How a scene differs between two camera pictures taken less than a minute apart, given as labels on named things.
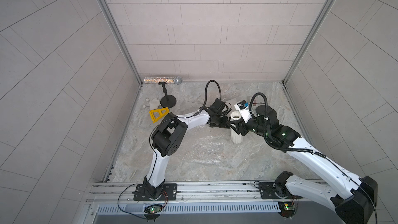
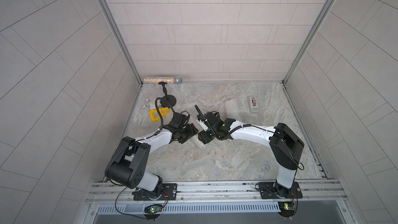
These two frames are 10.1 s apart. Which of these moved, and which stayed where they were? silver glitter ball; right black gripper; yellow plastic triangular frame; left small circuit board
Moved: right black gripper
Stayed: silver glitter ball; yellow plastic triangular frame; left small circuit board
